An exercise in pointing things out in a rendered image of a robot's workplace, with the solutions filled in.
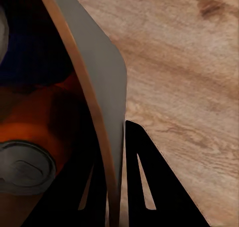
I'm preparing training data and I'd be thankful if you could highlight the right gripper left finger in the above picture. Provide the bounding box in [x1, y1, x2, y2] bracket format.
[21, 126, 107, 227]

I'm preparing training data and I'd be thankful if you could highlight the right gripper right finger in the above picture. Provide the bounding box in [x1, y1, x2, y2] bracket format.
[124, 120, 210, 227]

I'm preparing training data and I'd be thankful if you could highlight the trash can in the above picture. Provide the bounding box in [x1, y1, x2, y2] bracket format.
[0, 0, 127, 227]

